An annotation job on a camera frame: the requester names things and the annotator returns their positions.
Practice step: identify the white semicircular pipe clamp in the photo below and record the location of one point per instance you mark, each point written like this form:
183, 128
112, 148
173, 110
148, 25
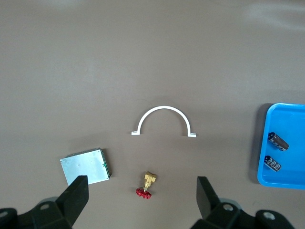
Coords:
164, 107

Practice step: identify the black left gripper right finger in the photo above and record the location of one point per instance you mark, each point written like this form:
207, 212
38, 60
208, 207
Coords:
205, 195

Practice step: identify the dark brown cylindrical capacitor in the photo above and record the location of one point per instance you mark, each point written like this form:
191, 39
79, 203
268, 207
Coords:
278, 142
272, 163

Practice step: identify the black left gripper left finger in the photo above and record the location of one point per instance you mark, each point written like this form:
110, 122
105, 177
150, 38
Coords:
76, 193

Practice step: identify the blue plastic tray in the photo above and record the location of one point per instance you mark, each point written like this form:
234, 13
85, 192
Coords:
286, 124

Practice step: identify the silver metal power supply box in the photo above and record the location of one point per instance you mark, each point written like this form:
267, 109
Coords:
85, 167

